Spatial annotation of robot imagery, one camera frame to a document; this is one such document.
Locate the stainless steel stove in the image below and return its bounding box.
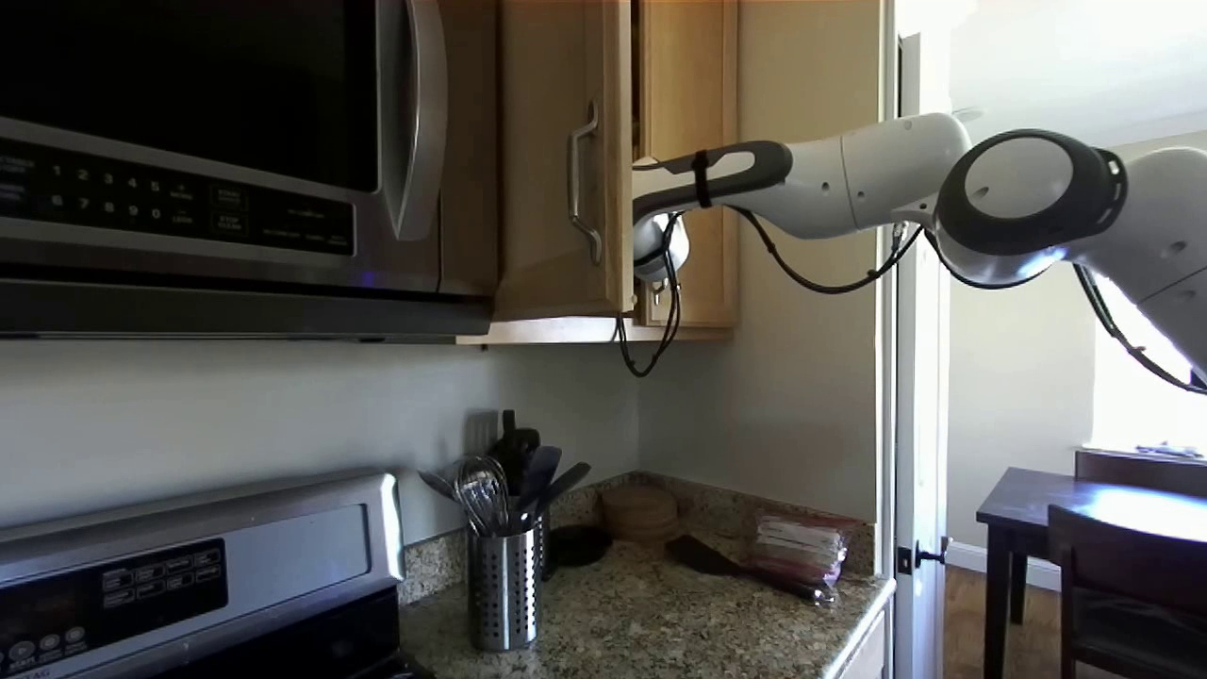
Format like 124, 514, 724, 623
0, 466, 435, 679

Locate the narrow wooden cupboard door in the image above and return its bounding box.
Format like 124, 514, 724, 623
632, 0, 739, 335

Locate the wide wooden cupboard door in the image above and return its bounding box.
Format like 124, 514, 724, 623
493, 0, 642, 320

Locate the dark wooden dining table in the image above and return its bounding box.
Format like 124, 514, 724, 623
974, 465, 1207, 679

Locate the tall black turner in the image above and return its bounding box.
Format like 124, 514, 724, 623
493, 406, 542, 499

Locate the grey metal turner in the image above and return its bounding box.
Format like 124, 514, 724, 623
417, 465, 476, 509

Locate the stainless steel microwave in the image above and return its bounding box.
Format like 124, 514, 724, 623
0, 0, 501, 345

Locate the brown round bowl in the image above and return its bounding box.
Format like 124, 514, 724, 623
597, 476, 689, 547

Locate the metal whisk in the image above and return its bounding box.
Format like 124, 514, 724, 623
451, 455, 509, 540

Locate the black spoon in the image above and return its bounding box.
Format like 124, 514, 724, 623
515, 445, 564, 524

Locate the metal handle of wide door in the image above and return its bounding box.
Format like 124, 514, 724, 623
564, 98, 610, 266

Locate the dark wooden chair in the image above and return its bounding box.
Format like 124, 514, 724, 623
1071, 445, 1207, 500
1043, 500, 1207, 679

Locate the white door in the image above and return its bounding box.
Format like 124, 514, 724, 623
886, 31, 957, 679

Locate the bright window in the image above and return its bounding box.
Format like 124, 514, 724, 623
1091, 266, 1207, 461

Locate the black spatula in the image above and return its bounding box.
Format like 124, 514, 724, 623
542, 461, 597, 514

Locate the clear plastic bread bag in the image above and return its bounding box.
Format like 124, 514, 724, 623
745, 514, 852, 616

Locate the light wooden cupboard body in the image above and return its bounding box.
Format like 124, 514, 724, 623
456, 0, 745, 350

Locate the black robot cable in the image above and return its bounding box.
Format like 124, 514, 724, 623
606, 153, 1207, 401

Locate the black door lever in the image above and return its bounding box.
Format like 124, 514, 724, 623
891, 540, 950, 578

